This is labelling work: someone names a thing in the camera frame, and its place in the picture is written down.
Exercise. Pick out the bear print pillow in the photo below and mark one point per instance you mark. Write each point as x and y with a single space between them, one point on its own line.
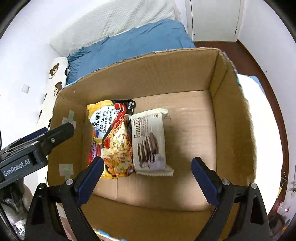
56 81

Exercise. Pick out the white textured pillow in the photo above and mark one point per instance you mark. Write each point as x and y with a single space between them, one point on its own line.
110 19

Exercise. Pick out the beige Franzzi cookie pack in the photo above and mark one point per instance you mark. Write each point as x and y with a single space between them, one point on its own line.
148 143

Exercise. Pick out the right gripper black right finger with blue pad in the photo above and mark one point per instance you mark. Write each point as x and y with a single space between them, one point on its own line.
251 221

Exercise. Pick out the white door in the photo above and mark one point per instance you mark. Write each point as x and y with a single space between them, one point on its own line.
214 20

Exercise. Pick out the striped white bed sheet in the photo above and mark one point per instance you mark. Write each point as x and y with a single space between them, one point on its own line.
268 149

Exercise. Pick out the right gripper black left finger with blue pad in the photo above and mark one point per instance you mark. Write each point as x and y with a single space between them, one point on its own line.
44 223

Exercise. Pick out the blue blanket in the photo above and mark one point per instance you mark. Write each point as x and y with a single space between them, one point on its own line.
154 37

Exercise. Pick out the cheese noodle packet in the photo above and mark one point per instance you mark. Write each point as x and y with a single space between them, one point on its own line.
111 136

